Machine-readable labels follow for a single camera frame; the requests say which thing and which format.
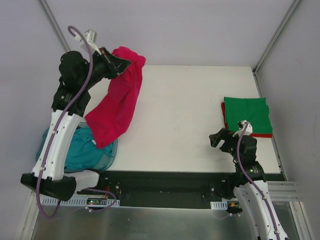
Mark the right aluminium frame post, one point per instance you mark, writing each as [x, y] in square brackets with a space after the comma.
[277, 34]

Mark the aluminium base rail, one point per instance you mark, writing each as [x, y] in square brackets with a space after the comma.
[284, 191]

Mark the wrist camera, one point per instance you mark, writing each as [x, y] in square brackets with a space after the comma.
[244, 128]
[90, 36]

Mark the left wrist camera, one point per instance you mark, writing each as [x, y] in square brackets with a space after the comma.
[90, 36]

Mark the folded green t shirt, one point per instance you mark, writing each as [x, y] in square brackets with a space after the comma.
[253, 110]

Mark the magenta t shirt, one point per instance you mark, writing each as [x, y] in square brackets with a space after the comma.
[113, 115]

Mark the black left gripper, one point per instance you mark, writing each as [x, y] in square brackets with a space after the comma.
[110, 63]

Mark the folded red t shirt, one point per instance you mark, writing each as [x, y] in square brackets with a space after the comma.
[260, 135]

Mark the right white cable duct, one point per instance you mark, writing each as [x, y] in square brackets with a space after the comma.
[219, 205]

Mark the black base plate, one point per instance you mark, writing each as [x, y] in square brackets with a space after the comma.
[173, 190]

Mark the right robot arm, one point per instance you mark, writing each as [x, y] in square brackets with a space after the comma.
[248, 184]

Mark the aluminium frame post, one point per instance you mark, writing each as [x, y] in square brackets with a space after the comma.
[54, 24]
[277, 34]

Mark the white cable duct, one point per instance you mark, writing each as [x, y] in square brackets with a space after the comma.
[81, 201]
[219, 205]

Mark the teal t shirt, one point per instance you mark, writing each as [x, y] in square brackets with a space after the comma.
[85, 155]

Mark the left aluminium frame post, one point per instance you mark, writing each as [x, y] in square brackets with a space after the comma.
[54, 24]

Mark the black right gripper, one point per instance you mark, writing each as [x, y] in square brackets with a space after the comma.
[225, 141]

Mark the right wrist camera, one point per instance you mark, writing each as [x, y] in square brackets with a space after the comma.
[244, 128]

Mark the left white cable duct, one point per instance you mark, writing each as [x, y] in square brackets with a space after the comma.
[81, 201]

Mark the translucent blue plastic basket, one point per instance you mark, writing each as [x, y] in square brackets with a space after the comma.
[110, 157]

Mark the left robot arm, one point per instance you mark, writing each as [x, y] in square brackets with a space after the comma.
[77, 76]

